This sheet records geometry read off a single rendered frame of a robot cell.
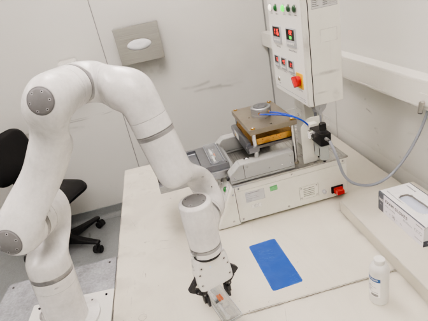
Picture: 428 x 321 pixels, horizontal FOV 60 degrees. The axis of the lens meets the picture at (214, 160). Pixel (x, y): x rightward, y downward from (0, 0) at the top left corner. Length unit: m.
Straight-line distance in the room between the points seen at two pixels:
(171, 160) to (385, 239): 0.76
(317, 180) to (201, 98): 1.64
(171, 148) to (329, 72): 0.72
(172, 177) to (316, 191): 0.79
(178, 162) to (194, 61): 2.07
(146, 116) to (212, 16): 2.10
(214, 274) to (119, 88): 0.53
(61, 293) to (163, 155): 0.54
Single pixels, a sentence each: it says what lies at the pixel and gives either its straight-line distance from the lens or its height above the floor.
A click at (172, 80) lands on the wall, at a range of 2.88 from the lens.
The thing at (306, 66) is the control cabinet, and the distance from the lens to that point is 1.33.
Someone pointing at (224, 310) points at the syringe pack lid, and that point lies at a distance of 1.08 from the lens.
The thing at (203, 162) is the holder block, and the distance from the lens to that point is 1.44.
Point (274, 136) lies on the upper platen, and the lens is 1.42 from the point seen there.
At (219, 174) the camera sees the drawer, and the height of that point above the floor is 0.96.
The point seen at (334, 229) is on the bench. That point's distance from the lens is 1.41.
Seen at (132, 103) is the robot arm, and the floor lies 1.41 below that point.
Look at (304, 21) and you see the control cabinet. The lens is 1.30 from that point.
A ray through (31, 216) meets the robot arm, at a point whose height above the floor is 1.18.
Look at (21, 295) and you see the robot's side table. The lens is 1.56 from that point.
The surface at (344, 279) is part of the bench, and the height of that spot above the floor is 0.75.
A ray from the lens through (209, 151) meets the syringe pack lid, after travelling 1.49.
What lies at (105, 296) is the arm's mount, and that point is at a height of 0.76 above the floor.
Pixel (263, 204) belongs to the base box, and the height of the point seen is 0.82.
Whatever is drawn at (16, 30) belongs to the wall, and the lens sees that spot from 2.94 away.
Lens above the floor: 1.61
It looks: 25 degrees down
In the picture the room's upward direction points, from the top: 12 degrees counter-clockwise
